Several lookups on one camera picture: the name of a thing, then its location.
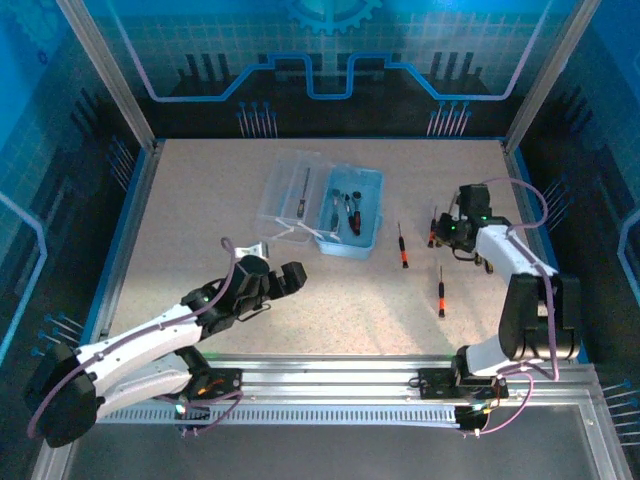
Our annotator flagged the blue toolbox with clear lid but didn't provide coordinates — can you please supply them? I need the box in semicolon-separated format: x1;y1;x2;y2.
253;148;386;262

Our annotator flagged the small chrome ratchet wrench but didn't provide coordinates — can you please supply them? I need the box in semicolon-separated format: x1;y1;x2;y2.
327;185;343;232

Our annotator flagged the long shaft screwdriver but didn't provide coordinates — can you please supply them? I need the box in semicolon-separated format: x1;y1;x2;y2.
295;166;312;219

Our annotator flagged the clear plastic toolbox tray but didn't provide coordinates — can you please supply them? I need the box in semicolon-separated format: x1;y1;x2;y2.
282;152;331;241

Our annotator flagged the small black connector box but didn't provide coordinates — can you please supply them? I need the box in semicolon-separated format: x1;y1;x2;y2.
174;405;211;436
455;405;489;436

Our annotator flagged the dark grey base panel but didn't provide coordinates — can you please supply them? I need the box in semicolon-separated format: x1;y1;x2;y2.
64;404;601;480

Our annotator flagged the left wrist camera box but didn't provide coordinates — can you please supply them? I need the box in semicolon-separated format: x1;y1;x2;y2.
234;241;271;261

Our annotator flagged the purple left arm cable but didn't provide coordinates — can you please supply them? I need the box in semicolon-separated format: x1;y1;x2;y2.
27;237;241;441

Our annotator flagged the aluminium mounting rail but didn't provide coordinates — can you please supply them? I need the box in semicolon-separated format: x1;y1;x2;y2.
62;353;604;406

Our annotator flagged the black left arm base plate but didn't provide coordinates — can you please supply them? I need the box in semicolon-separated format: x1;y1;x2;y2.
204;367;245;401

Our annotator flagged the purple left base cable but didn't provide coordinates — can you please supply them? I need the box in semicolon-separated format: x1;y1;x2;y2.
157;387;246;439

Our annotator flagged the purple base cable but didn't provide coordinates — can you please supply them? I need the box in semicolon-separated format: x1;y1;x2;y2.
459;372;534;437
157;387;246;439

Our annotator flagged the slotted cable duct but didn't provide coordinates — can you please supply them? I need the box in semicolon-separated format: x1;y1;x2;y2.
97;404;464;427

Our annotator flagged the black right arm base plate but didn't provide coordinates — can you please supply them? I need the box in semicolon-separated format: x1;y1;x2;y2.
417;367;510;401

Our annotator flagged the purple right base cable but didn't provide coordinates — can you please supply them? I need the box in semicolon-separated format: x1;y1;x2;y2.
459;372;534;437

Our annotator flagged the aluminium frame post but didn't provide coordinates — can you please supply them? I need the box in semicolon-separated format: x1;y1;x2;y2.
503;0;604;151
55;0;162;151

